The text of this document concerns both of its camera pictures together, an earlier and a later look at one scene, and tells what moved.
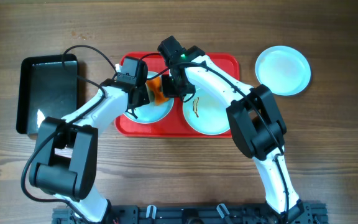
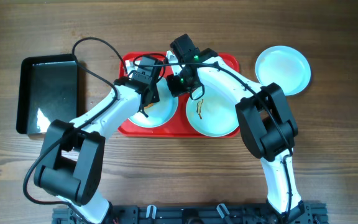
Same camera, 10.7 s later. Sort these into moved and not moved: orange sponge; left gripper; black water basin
Moved: left gripper; orange sponge
Not moved: black water basin
